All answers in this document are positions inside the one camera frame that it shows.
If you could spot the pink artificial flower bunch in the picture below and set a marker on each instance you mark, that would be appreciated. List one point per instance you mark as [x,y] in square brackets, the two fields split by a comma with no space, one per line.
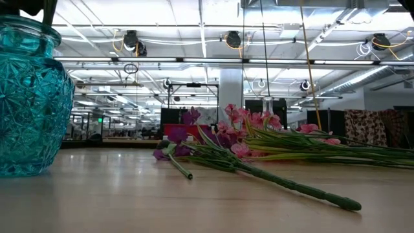
[255,119]
[240,149]

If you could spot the dark purple artificial tulip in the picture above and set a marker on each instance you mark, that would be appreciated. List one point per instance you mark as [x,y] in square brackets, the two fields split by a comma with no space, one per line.
[181,167]

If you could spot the white cloth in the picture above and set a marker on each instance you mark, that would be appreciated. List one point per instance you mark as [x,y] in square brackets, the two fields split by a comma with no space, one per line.
[210,115]

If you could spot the red box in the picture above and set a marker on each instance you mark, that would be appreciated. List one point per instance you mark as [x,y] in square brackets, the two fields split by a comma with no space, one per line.
[197,128]

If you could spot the black metal rack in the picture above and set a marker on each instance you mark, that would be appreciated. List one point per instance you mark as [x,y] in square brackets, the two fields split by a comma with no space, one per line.
[193,84]

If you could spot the black panel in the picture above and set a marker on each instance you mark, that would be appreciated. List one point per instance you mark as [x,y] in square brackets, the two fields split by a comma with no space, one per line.
[171,116]

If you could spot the black monitor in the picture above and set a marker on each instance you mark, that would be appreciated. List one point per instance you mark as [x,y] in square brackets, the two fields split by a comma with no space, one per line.
[252,105]

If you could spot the small black ceiling reel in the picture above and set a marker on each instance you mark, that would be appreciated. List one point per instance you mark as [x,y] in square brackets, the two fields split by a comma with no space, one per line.
[167,84]
[304,85]

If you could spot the long ceiling light strip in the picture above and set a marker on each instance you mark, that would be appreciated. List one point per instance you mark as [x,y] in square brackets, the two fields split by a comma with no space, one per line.
[145,59]

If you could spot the black cabinet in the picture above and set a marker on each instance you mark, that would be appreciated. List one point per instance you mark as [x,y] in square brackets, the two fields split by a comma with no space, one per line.
[333,121]

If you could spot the brown patterned cloth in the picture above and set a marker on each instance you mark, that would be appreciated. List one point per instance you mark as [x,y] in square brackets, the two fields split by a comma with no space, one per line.
[365,126]

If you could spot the dark patterned cloth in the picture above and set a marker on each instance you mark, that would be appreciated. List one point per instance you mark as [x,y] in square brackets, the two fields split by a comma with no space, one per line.
[396,126]

